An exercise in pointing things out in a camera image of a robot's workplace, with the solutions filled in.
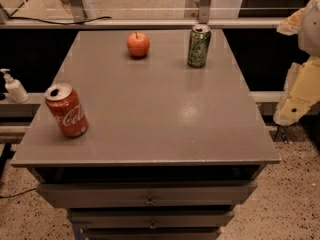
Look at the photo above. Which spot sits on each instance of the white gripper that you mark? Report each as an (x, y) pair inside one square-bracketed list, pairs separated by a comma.
[(310, 30)]

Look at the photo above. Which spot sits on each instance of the red coke can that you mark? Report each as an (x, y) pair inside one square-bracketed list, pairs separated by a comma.
[(64, 104)]

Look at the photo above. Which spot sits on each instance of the green soda can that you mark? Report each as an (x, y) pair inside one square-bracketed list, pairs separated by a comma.
[(199, 41)]

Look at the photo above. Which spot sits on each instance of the grey drawer cabinet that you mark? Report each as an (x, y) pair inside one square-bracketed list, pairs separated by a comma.
[(170, 151)]

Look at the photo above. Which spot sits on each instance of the red apple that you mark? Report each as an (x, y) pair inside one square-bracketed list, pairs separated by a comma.
[(138, 44)]

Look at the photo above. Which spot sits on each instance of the white pump bottle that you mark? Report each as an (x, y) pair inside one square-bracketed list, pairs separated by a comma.
[(14, 87)]

